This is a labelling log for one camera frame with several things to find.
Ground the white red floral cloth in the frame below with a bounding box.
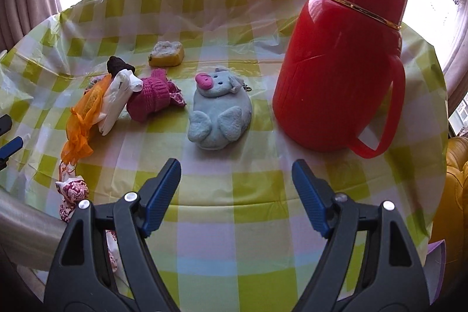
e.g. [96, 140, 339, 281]
[55, 177, 122, 274]

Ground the pink knit sock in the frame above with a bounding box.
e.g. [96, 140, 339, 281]
[126, 68, 187, 123]

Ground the yellow leather armchair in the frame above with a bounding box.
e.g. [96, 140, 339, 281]
[429, 137, 468, 261]

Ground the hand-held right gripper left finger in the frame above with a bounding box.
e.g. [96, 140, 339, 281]
[44, 158, 182, 312]

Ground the dark brown sock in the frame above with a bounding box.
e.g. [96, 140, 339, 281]
[107, 56, 136, 76]

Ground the white soft packet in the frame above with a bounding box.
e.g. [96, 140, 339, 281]
[97, 69, 143, 136]

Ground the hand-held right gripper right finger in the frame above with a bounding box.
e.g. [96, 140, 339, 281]
[291, 158, 430, 312]

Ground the yellow checkered plastic tablecloth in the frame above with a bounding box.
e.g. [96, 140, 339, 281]
[0, 0, 450, 312]

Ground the red plastic thermos jug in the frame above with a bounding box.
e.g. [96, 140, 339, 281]
[272, 0, 410, 158]

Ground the grey elephant plush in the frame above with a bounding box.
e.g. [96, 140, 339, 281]
[187, 66, 253, 152]

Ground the orange mesh cloth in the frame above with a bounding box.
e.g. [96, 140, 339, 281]
[60, 76, 112, 167]

